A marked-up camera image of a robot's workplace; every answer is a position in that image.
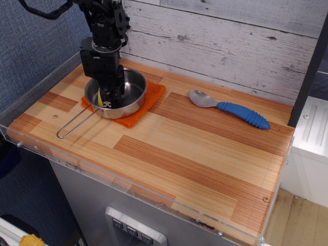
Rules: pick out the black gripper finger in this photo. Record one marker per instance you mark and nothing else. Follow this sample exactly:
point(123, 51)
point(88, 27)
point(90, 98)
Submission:
point(106, 97)
point(116, 97)

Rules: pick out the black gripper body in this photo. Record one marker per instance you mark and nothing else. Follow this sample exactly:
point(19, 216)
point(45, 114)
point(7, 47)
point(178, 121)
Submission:
point(103, 65)

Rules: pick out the yellow toy corn cob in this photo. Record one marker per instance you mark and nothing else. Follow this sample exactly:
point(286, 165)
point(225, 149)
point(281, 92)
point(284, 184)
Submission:
point(99, 99)

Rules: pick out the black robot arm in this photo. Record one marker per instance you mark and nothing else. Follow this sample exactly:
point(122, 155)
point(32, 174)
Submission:
point(107, 21)

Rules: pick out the small steel saucepan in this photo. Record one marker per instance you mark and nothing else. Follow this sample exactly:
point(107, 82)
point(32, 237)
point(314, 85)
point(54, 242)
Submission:
point(132, 100)

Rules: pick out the orange knitted cloth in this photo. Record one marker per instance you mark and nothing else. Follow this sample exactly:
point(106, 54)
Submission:
point(153, 94)

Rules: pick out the clear acrylic left guard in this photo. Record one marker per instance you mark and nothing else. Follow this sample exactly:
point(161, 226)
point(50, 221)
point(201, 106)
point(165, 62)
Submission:
point(29, 73)

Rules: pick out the clear acrylic guard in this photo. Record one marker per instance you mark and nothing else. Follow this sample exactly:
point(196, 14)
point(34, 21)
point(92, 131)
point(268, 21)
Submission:
point(29, 73)
point(222, 182)

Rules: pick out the silver dispenser button panel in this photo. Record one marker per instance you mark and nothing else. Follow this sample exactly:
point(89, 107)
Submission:
point(134, 227)

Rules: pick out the yellow object bottom left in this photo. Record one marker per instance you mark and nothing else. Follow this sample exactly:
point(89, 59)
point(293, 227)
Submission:
point(31, 240)

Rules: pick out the clear acrylic front guard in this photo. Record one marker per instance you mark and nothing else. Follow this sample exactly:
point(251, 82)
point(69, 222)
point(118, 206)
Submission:
point(222, 182)

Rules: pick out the blue handled metal spoon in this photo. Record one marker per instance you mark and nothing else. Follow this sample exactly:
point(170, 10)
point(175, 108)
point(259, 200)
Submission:
point(203, 100)

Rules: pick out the black right vertical post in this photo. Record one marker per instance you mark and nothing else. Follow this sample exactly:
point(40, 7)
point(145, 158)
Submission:
point(309, 76)

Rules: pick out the white aluminium rail block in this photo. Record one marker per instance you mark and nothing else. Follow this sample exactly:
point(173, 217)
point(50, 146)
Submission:
point(310, 136)

